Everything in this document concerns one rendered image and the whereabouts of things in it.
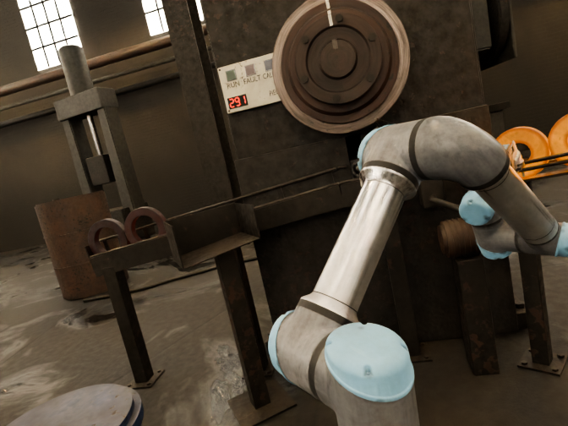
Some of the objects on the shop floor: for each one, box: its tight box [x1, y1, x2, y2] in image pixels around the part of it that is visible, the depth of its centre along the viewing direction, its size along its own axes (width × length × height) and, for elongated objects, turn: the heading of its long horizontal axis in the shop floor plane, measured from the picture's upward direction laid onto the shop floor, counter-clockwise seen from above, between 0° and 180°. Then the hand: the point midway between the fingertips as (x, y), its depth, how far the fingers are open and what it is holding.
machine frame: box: [200, 0, 527, 355], centre depth 182 cm, size 73×108×176 cm
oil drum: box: [35, 190, 129, 300], centre depth 364 cm, size 59×59×89 cm
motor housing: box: [437, 217, 500, 376], centre depth 130 cm, size 13×22×54 cm, turn 133°
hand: (512, 153), depth 114 cm, fingers closed
